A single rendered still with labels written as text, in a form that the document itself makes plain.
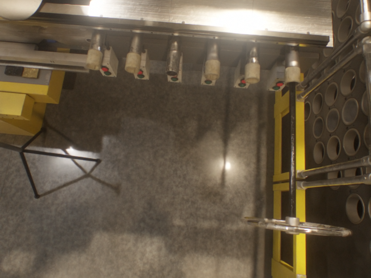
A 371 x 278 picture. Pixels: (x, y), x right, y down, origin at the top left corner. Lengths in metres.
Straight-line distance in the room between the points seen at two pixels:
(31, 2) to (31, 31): 0.64
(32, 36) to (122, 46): 0.47
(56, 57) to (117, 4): 0.46
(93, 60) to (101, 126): 0.92
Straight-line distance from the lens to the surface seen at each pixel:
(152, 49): 1.34
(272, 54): 1.34
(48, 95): 1.61
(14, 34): 1.63
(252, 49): 1.24
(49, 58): 1.57
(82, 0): 1.43
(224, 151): 1.97
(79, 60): 1.51
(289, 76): 1.23
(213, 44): 1.22
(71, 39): 1.49
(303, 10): 1.36
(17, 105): 1.65
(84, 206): 2.03
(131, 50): 1.21
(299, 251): 1.68
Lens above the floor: 1.92
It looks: 77 degrees down
